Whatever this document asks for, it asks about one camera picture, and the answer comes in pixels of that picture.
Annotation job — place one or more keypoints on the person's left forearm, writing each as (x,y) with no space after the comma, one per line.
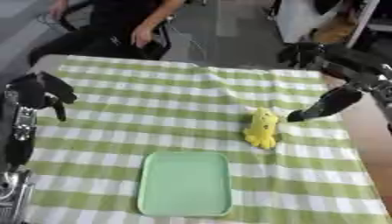
(162,13)

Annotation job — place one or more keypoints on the white cabinet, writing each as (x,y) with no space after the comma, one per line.
(306,17)

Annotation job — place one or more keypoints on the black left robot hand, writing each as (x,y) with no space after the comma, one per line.
(35,90)

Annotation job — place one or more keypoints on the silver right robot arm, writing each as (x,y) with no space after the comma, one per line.
(383,90)

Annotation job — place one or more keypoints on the yellow soft toy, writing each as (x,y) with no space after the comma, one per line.
(261,128)

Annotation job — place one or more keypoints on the person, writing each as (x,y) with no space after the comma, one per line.
(97,35)

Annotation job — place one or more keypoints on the green plastic tray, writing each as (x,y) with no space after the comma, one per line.
(184,183)

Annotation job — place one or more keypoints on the person's left hand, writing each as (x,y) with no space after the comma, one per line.
(141,35)

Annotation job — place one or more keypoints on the person's right hand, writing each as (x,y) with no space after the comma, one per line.
(57,8)

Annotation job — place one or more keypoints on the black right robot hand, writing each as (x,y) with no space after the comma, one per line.
(352,62)

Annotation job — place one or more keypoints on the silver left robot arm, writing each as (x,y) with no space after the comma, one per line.
(22,125)

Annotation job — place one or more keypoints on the brown bag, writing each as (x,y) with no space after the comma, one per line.
(334,29)

